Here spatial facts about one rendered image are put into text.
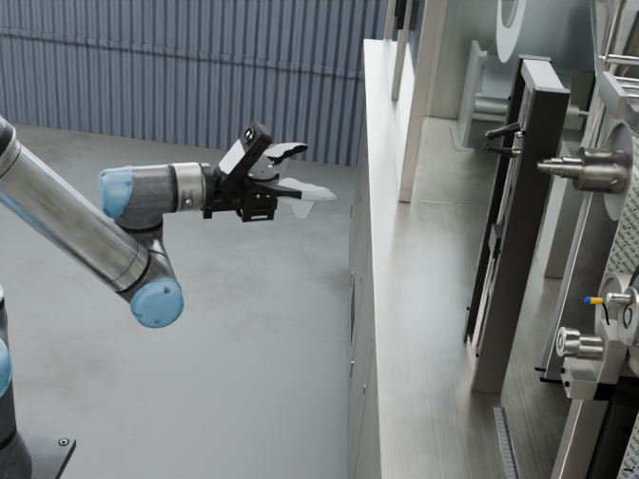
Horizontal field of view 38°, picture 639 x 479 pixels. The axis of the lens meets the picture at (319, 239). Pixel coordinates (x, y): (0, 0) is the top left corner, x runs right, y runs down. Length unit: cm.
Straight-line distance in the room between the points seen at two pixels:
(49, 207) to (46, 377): 183
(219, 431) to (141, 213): 150
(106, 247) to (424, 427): 58
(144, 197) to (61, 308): 198
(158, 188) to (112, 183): 7
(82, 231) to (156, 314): 17
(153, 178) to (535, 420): 73
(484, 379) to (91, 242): 70
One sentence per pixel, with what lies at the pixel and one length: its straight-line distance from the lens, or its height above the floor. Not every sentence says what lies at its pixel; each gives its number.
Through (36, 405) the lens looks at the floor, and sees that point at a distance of 297.
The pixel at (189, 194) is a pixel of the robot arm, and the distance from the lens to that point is 144.
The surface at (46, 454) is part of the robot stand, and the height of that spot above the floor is 82.
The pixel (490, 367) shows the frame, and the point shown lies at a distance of 160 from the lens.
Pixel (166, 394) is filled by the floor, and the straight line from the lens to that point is 298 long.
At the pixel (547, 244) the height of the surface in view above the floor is 96.
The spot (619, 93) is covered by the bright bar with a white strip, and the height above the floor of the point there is 146.
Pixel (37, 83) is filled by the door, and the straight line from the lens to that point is 472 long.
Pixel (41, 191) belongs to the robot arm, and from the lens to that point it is 126.
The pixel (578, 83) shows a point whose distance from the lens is 215.
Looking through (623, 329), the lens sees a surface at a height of 123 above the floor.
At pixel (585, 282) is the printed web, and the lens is 159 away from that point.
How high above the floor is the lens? 188
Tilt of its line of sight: 29 degrees down
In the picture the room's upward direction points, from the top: 6 degrees clockwise
